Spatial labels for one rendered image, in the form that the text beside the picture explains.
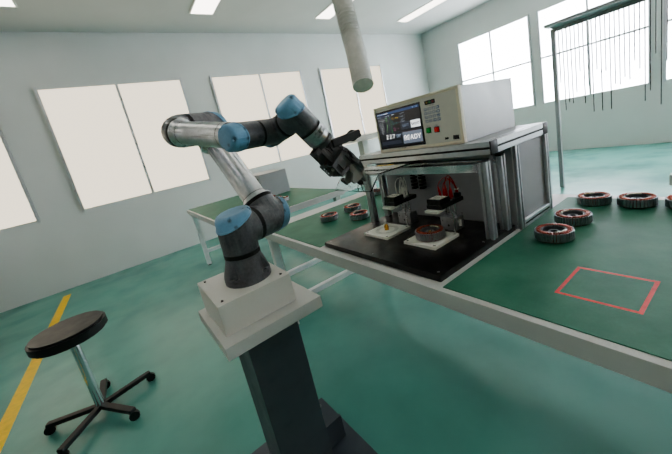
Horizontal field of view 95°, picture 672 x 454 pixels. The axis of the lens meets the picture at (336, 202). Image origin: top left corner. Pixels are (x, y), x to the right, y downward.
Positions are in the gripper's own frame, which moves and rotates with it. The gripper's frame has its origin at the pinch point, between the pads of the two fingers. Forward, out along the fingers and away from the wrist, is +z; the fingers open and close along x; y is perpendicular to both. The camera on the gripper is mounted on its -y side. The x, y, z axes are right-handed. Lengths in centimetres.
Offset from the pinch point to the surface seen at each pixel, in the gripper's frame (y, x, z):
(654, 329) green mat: 13, 66, 33
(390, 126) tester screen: -38.7, -21.5, 11.8
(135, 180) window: 28, -469, -41
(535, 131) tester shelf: -55, 24, 41
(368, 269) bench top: 21.9, -7.0, 27.6
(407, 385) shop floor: 51, -20, 98
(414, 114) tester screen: -40.3, -7.2, 9.7
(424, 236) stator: 1.1, 3.8, 34.3
